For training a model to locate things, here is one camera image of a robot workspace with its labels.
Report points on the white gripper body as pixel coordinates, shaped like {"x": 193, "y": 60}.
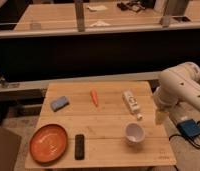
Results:
{"x": 160, "y": 116}

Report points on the white ceramic cup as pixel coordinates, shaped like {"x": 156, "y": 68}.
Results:
{"x": 134, "y": 134}

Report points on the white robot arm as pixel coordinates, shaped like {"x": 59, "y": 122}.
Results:
{"x": 178, "y": 83}

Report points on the blue electronics box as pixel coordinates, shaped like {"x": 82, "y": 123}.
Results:
{"x": 189, "y": 129}

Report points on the white plastic bottle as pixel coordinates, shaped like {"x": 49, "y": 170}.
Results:
{"x": 132, "y": 104}

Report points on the orange carrot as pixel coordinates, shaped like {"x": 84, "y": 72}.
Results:
{"x": 94, "y": 97}

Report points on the black rectangular block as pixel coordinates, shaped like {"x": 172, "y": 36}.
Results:
{"x": 79, "y": 147}

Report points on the blue sponge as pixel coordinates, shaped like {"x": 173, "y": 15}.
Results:
{"x": 59, "y": 103}

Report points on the white paper near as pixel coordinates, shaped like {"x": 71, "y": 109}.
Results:
{"x": 100, "y": 23}

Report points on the white paper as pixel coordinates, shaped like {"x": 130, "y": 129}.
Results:
{"x": 97, "y": 8}
{"x": 100, "y": 23}

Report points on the black objects pile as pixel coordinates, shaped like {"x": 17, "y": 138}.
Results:
{"x": 135, "y": 6}

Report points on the orange plate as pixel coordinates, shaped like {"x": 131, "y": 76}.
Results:
{"x": 48, "y": 143}

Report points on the white paper far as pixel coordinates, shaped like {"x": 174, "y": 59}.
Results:
{"x": 97, "y": 8}

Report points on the metal post right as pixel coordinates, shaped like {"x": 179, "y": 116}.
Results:
{"x": 174, "y": 9}

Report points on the metal post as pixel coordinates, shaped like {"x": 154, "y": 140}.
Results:
{"x": 174, "y": 9}
{"x": 80, "y": 15}

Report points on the metal post left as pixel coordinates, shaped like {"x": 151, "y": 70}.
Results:
{"x": 80, "y": 15}

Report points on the metal clamp bracket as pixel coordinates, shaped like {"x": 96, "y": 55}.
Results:
{"x": 5, "y": 84}

